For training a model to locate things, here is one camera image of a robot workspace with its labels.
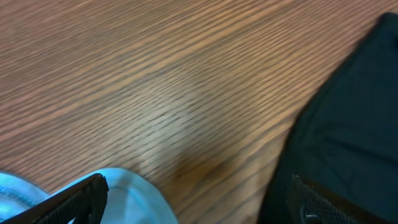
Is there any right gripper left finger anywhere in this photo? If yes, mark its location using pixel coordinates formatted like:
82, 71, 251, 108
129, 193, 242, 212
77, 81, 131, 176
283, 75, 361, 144
4, 174, 109, 224

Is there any light blue printed t-shirt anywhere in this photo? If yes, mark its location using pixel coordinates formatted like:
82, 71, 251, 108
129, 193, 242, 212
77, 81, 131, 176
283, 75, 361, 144
1, 168, 178, 224

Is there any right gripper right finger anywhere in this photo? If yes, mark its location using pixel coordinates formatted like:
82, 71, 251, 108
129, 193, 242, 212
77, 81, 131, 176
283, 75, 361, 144
286, 175, 386, 224

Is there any black t-shirt under blue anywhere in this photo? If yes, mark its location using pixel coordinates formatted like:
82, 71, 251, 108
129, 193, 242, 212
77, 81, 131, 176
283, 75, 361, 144
258, 12, 397, 223

